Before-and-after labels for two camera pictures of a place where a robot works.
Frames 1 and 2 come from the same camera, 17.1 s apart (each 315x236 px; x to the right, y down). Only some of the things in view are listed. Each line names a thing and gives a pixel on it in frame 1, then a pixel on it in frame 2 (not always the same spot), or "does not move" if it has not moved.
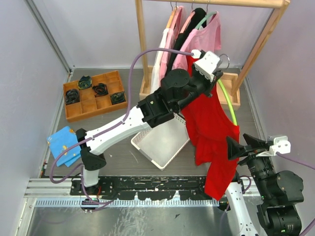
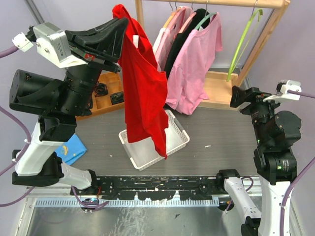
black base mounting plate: x=183 y=188 does not move
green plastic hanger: x=229 y=99 → x=260 y=13
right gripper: x=256 y=146 → x=239 y=94
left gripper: x=210 y=85 → x=109 y=39
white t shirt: x=154 y=81 → x=158 y=40
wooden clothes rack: x=230 y=97 does not move
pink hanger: x=188 y=20 does not move
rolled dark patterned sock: x=118 y=97 does not move
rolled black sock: x=100 y=89 does not move
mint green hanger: x=207 y=14 does not move
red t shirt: x=211 y=127 → x=145 y=87
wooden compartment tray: x=89 y=104 does not move
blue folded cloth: x=61 y=140 does not move
